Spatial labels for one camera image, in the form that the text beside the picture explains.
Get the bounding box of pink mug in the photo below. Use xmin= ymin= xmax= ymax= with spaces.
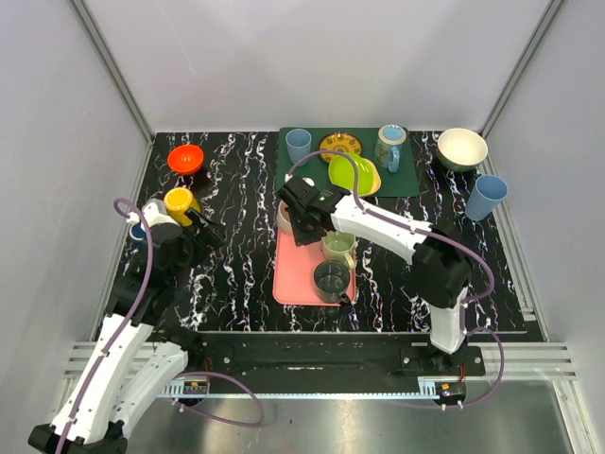
xmin=277 ymin=201 xmax=293 ymax=235

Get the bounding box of pale green mug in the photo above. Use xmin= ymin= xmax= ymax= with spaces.
xmin=321 ymin=232 xmax=356 ymax=270

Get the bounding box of yellow mug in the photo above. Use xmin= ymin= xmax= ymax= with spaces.
xmin=164 ymin=187 xmax=201 ymax=227

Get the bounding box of dark blue mug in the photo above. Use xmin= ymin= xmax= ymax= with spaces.
xmin=129 ymin=223 xmax=146 ymax=244

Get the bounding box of dark grey glass mug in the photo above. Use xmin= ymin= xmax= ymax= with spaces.
xmin=313 ymin=260 xmax=352 ymax=306

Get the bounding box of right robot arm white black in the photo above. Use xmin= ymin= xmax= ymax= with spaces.
xmin=277 ymin=176 xmax=472 ymax=375

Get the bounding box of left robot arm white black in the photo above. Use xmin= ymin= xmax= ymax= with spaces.
xmin=27 ymin=200 xmax=225 ymax=453

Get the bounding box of light blue patterned mug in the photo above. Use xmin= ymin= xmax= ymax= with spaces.
xmin=374 ymin=124 xmax=407 ymax=173

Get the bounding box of lime green plate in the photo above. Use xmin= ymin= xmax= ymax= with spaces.
xmin=328 ymin=152 xmax=374 ymax=197

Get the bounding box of pink plastic tray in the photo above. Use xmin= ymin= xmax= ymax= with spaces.
xmin=273 ymin=232 xmax=356 ymax=306

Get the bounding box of light blue cup on mat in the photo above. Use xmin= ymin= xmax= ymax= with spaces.
xmin=285 ymin=128 xmax=312 ymax=165

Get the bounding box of yellow plate under green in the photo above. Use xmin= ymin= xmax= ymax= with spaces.
xmin=357 ymin=160 xmax=382 ymax=197

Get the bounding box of yellow patterned small plate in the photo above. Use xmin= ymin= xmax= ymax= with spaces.
xmin=319 ymin=131 xmax=363 ymax=156

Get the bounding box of dark green placemat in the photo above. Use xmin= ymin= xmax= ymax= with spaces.
xmin=275 ymin=126 xmax=421 ymax=199

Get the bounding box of orange bowl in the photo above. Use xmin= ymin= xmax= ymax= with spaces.
xmin=167 ymin=144 xmax=204 ymax=176

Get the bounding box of white bowl grey outside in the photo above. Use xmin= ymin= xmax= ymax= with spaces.
xmin=437 ymin=128 xmax=489 ymax=172

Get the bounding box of light blue cup right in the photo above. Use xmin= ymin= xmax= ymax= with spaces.
xmin=465 ymin=175 xmax=509 ymax=221

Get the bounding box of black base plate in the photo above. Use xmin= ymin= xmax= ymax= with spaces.
xmin=187 ymin=333 xmax=486 ymax=395

